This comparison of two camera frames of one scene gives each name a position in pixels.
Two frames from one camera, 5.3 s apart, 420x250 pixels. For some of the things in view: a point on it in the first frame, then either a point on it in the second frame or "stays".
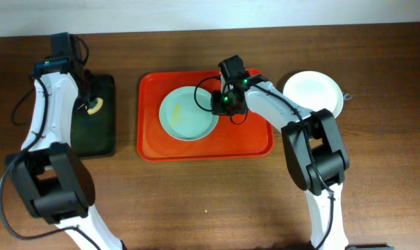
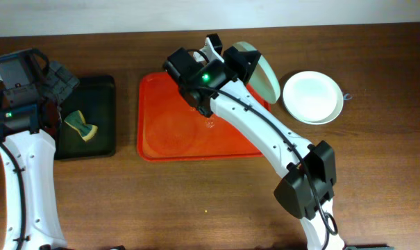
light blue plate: x=180 y=117 -> x=264 y=77
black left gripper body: x=83 y=101 -> x=62 y=80
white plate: x=314 y=91 stays
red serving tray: x=239 y=138 stays
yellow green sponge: x=95 y=105 -> x=76 y=119
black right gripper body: x=225 y=106 -> x=228 y=70
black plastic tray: x=94 y=135 stays
